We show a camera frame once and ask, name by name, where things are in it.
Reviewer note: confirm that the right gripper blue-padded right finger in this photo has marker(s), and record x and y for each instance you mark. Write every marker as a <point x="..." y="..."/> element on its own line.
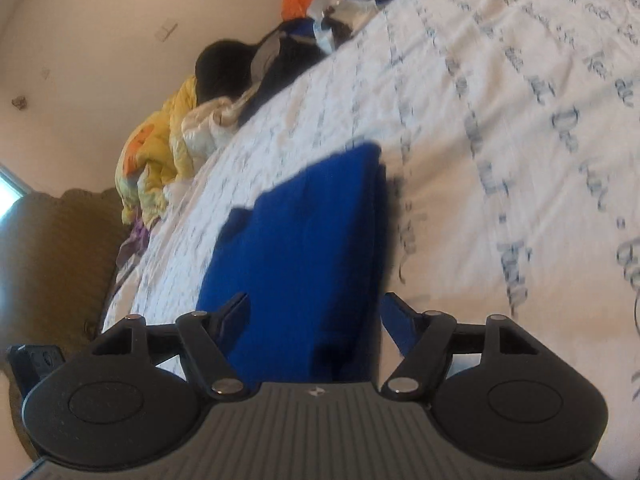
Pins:
<point x="427" y="343"/>

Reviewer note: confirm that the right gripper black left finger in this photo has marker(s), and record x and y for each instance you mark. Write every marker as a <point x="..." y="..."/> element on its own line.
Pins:
<point x="199" y="339"/>

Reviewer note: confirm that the blue knit sweater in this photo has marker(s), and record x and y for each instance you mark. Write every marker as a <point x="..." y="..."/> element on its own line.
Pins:
<point x="309" y="256"/>

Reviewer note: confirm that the black and grey clothes pile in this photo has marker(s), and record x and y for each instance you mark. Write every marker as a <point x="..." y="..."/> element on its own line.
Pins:
<point x="286" y="53"/>

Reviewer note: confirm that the brown headboard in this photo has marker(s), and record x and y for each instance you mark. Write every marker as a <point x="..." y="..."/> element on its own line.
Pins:
<point x="58" y="263"/>

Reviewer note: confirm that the yellow floral quilt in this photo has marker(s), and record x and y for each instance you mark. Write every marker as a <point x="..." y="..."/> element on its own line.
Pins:
<point x="170" y="146"/>

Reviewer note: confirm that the white duvet with blue script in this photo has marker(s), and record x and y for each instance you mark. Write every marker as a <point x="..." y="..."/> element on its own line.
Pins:
<point x="510" y="133"/>

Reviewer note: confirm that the black round cushion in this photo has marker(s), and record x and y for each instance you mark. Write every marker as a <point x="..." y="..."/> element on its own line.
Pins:
<point x="223" y="69"/>

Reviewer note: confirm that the white crumpled plastic bag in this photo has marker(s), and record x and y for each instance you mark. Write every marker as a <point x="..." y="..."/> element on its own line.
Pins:
<point x="337" y="21"/>

